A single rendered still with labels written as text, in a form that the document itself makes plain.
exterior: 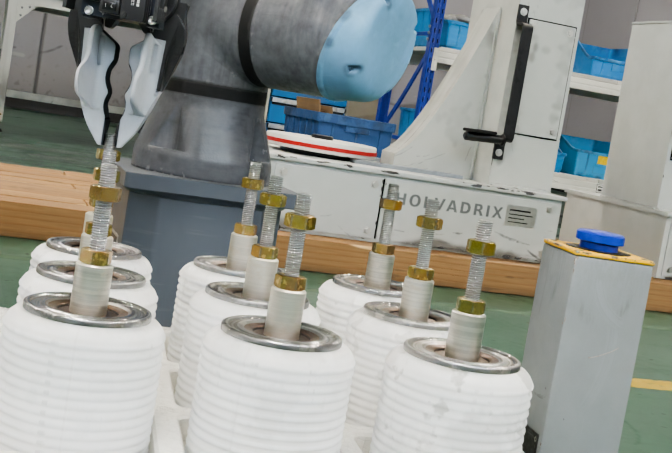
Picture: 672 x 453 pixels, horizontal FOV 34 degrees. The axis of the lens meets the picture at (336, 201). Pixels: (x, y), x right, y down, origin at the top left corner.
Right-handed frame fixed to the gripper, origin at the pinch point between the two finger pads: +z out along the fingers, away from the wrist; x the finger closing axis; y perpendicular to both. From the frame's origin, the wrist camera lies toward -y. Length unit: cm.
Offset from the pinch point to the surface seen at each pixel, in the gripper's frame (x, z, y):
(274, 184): 14.1, 1.5, 9.9
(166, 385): 8.8, 16.9, 10.8
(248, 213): 11.6, 5.0, -1.6
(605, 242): 40.8, 2.6, -2.3
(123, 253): 2.6, 9.5, 1.6
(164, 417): 10.1, 16.9, 18.4
